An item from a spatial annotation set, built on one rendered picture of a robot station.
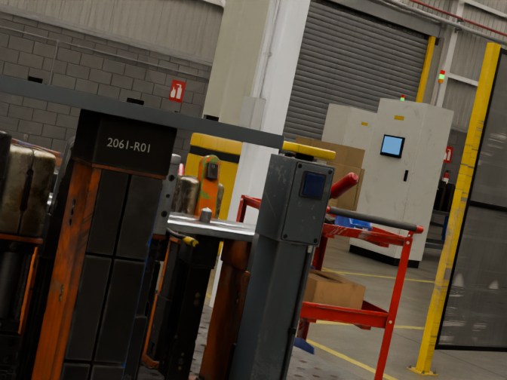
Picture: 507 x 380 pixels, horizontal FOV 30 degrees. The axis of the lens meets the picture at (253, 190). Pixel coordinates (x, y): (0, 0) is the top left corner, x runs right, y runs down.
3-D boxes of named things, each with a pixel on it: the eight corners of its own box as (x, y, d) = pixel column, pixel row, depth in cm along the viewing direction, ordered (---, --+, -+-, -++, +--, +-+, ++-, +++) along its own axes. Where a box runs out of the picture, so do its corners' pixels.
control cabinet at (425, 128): (345, 251, 1205) (385, 62, 1192) (373, 254, 1239) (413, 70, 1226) (390, 265, 1143) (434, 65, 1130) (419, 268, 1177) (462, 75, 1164)
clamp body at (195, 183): (167, 353, 191) (204, 176, 189) (198, 376, 178) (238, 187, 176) (118, 349, 185) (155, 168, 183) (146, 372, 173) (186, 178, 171)
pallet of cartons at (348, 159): (364, 236, 1514) (382, 153, 1507) (330, 231, 1461) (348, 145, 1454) (312, 221, 1604) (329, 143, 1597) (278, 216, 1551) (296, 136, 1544)
